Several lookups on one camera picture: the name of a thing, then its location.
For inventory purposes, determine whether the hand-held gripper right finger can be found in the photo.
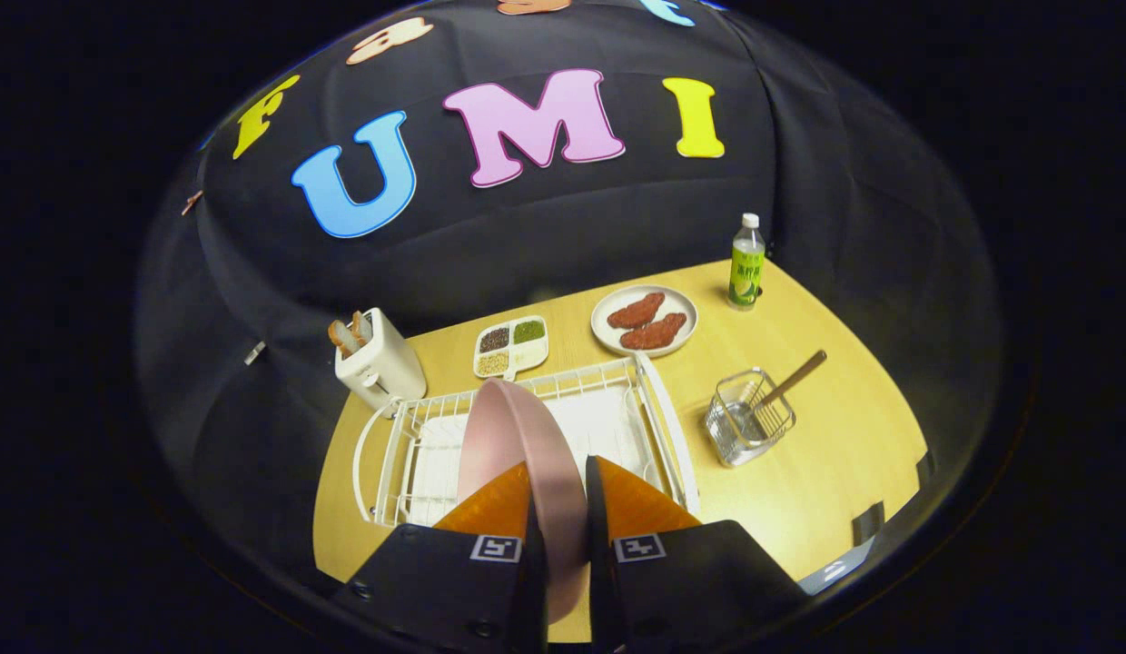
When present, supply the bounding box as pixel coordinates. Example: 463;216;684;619
586;456;809;654

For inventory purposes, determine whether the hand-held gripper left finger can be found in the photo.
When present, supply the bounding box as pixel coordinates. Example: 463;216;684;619
331;461;550;654

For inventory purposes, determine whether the pink plate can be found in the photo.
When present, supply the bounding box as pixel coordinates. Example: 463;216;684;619
457;378;589;626

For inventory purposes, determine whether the white wire dish rack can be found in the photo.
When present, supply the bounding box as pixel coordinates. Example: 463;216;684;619
352;352;701;530

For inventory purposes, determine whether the silver wire basket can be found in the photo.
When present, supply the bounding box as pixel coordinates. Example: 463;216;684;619
706;367;797;468

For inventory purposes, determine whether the wooden handle spoon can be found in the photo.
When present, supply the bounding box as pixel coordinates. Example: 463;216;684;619
754;351;828;411

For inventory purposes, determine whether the beige plate with meat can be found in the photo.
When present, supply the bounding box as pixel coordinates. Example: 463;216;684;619
590;284;699;357

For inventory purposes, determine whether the white drain tray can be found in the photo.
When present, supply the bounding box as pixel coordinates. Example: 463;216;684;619
409;386;660;528

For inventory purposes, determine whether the white sectioned condiment tray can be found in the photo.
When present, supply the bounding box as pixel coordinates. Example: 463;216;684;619
473;315;550;381

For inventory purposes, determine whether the brown meat piece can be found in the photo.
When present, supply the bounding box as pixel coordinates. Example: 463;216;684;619
607;292;666;330
620;312;687;351

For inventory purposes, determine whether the white toaster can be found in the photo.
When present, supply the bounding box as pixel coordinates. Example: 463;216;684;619
334;309;428;411

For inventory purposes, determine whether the green label drink bottle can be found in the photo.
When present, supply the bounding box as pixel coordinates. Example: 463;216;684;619
727;213;766;312

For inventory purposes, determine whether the black backdrop cloth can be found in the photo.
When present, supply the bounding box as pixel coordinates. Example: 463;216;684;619
134;0;1009;582

